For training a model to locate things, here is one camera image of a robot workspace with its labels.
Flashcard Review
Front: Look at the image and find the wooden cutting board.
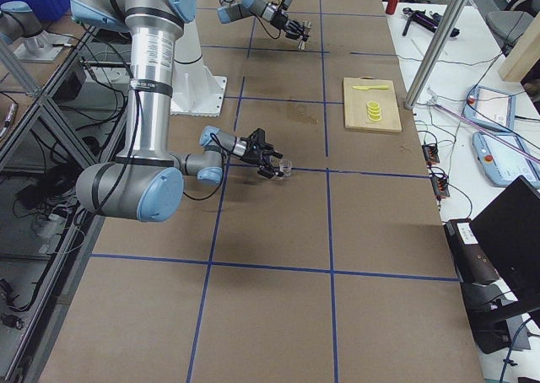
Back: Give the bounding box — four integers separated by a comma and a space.
343, 78, 402, 133

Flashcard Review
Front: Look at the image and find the teach pendant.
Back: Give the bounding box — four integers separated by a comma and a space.
472, 132, 539, 189
463, 85, 516, 132

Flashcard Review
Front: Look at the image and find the lemon slice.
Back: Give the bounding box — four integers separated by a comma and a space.
366, 100, 382, 122

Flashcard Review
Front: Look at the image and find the black tripod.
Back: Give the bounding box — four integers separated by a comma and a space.
402, 8, 443, 36

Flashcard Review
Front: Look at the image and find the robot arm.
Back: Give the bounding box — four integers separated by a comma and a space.
218, 0, 312, 50
70, 0, 284, 222

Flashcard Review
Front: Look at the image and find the teach pendant near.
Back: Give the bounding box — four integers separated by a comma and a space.
472, 132, 539, 189

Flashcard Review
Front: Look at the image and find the yellow plastic knife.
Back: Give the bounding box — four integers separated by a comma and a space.
351, 84, 390, 91

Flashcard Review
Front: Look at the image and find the wooden plank stand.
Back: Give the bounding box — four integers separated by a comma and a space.
499, 25, 539, 82

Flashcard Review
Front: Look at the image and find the black monitor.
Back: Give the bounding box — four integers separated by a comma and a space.
470, 175, 539, 299

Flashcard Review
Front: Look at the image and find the steel jigger measuring cup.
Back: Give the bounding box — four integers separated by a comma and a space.
297, 27, 312, 51

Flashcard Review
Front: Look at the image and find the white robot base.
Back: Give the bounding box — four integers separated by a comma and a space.
170, 20, 227, 117

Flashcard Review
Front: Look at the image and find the clear glass cup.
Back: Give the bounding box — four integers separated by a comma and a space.
279, 159, 293, 177

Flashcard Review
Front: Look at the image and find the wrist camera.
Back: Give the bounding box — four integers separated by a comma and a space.
278, 0, 293, 11
248, 128, 266, 148

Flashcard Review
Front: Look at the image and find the black box device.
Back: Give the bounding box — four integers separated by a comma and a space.
444, 218, 500, 286

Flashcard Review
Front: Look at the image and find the grey office chair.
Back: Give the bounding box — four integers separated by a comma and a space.
485, 0, 539, 55

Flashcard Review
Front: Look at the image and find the aluminium frame post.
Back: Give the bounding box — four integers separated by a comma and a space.
404, 0, 467, 110

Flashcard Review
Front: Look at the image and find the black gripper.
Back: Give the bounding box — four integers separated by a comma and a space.
272, 10, 312, 42
240, 135, 284, 178

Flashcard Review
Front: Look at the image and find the reacher grabber stick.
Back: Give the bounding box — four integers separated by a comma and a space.
427, 87, 539, 163

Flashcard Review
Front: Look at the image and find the teach pendant far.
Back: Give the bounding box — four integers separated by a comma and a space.
463, 85, 516, 132

